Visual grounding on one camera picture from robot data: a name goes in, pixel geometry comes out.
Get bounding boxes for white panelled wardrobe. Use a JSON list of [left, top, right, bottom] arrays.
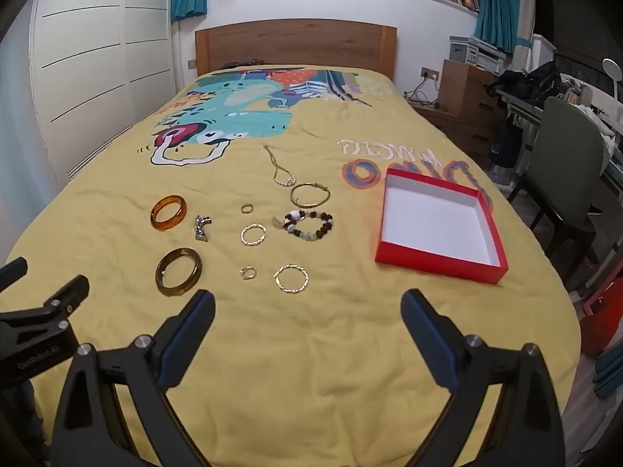
[[29, 0, 178, 176]]

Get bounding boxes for teal fabric bundle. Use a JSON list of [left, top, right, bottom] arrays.
[[591, 345, 623, 400]]

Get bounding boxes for yellow printed blanket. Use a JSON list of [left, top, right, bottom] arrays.
[[0, 65, 582, 467]]

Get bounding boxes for black bag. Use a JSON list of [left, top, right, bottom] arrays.
[[487, 61, 563, 103]]

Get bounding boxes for low wooden nightstand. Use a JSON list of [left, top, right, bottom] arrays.
[[409, 102, 492, 161]]

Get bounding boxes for amber resin bangle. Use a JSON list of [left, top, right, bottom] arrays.
[[150, 195, 188, 230]]

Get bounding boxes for beaded stone bracelet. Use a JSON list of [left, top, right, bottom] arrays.
[[273, 210, 334, 241]]

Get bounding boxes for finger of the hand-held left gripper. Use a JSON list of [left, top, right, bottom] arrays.
[[0, 275, 91, 325], [0, 257, 28, 293]]

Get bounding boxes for dark blue hanging bag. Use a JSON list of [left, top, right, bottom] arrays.
[[488, 117, 524, 169]]

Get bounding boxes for wooden drawer cabinet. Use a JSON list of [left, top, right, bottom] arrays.
[[438, 60, 502, 125]]

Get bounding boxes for thin gold bangle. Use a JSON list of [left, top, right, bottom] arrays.
[[290, 182, 332, 208]]

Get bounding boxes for cluttered desk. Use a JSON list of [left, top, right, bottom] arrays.
[[496, 85, 623, 205]]

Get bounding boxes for white cloth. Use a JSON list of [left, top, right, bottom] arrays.
[[579, 104, 619, 156]]

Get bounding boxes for wooden headboard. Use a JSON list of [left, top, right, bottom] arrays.
[[195, 18, 398, 83]]

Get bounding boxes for grey-green chair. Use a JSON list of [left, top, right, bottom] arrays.
[[506, 96, 609, 288]]

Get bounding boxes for dark olive bangle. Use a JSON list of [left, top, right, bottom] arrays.
[[155, 248, 203, 297]]

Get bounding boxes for white printer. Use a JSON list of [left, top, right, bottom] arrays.
[[449, 36, 507, 75]]

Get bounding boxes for pearl chain necklace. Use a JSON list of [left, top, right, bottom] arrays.
[[263, 145, 297, 188]]

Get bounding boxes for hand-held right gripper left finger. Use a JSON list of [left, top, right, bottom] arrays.
[[51, 289, 217, 467]]

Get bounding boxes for tangle of cables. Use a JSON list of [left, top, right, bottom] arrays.
[[404, 78, 443, 108]]

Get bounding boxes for white desk lamp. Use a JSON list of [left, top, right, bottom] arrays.
[[602, 58, 623, 103]]

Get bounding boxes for red stool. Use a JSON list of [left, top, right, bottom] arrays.
[[579, 277, 623, 356]]

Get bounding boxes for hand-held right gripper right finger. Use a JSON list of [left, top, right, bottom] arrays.
[[400, 288, 568, 467]]

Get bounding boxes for red shallow box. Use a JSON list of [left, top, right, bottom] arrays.
[[375, 167, 509, 285]]

